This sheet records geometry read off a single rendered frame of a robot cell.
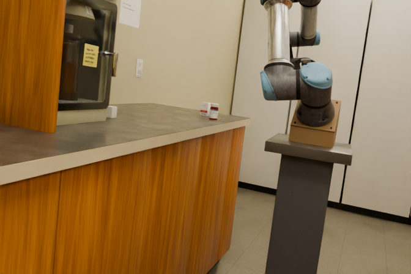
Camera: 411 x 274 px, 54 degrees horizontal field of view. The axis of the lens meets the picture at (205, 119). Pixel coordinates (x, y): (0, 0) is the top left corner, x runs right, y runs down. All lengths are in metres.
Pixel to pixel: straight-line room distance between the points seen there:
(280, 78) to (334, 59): 2.63
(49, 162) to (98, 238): 0.37
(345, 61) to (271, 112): 0.87
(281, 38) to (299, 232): 0.77
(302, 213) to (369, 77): 2.61
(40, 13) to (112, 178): 0.53
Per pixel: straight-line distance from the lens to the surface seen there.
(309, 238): 1.70
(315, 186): 1.64
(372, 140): 4.13
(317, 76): 1.52
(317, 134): 1.65
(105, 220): 1.29
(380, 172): 4.18
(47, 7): 1.29
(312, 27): 1.96
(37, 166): 0.96
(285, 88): 1.53
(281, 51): 1.60
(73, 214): 1.15
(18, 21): 1.37
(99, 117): 1.61
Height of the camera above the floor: 1.16
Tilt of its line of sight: 6 degrees down
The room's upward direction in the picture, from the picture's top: 7 degrees clockwise
